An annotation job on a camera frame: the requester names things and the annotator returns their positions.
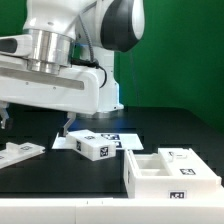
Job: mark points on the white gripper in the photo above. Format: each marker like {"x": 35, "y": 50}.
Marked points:
{"x": 74, "y": 89}

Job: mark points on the white cabinet top panel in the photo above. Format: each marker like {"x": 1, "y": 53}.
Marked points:
{"x": 15, "y": 153}

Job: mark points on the white cabinet body box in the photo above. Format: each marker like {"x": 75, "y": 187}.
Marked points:
{"x": 142, "y": 181}

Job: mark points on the white cabinet door panel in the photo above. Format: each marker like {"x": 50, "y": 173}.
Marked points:
{"x": 179, "y": 163}

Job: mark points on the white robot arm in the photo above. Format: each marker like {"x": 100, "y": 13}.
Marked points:
{"x": 64, "y": 58}

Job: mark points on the small white cabinet block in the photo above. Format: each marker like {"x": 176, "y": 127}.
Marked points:
{"x": 91, "y": 145}

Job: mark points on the white marker base sheet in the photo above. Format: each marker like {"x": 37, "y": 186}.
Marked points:
{"x": 121, "y": 141}

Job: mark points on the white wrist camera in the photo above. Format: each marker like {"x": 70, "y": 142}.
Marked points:
{"x": 18, "y": 45}

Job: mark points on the white L-shaped fence wall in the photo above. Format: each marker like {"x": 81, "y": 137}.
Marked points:
{"x": 112, "y": 211}

